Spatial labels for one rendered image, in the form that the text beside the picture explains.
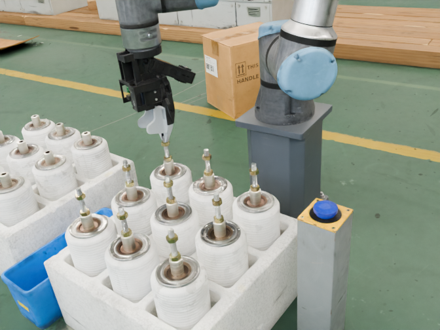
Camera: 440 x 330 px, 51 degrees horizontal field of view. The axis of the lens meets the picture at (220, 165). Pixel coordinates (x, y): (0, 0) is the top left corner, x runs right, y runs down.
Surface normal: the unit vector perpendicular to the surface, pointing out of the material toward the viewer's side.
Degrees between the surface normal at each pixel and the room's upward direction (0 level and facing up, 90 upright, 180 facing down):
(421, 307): 0
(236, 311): 90
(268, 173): 90
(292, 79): 97
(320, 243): 90
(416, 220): 0
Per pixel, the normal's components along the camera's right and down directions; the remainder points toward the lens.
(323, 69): 0.13, 0.60
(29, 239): 0.79, 0.25
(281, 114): -0.27, 0.22
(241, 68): 0.50, 0.40
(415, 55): -0.55, 0.46
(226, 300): -0.08, -0.86
